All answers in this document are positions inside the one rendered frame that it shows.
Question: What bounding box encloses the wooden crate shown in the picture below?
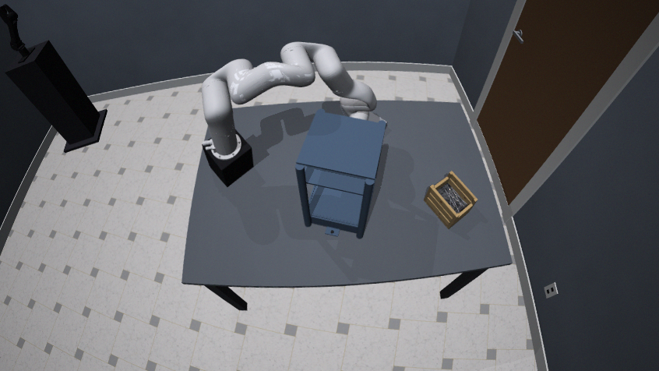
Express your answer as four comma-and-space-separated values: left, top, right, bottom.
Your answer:
426, 173, 478, 229

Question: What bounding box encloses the blue shelving unit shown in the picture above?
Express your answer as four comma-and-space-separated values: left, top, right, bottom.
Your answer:
295, 109, 386, 239

